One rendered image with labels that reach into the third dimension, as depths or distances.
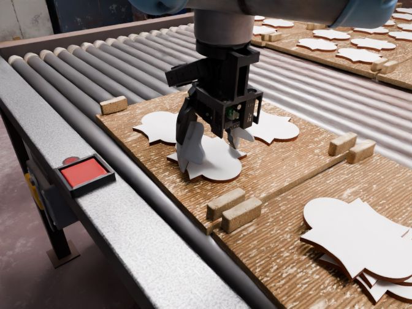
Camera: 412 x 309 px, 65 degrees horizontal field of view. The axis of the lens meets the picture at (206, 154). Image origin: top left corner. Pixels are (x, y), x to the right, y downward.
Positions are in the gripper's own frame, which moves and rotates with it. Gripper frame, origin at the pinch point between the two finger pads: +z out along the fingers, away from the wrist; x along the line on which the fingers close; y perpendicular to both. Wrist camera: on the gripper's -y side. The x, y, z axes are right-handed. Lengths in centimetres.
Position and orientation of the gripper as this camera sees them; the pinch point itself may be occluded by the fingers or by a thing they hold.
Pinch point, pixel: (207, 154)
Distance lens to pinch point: 55.6
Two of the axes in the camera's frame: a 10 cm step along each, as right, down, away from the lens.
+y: 6.0, 5.0, -6.3
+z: -0.3, 8.0, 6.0
